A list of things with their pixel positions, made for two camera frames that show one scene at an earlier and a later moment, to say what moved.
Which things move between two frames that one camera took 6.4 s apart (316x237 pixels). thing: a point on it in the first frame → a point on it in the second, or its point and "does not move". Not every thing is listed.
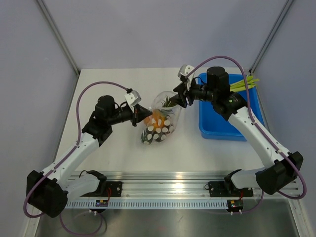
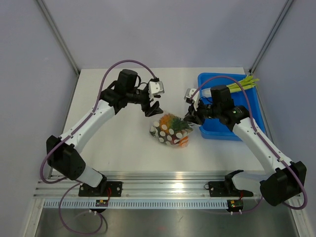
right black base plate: [227, 189] does not move
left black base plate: [106, 189] does not move
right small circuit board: [234, 205] does not move
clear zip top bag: [167, 108] → [171, 130]
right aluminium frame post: [271, 36] does not move
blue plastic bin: [214, 126] does not move
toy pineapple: [160, 122] → [169, 124]
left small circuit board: [101, 203] does not move
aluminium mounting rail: [152, 185] does not move
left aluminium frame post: [59, 35] does not move
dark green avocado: [146, 137] → [153, 131]
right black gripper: [180, 98] → [192, 115]
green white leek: [240, 85] does not move
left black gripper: [138, 114] → [154, 109]
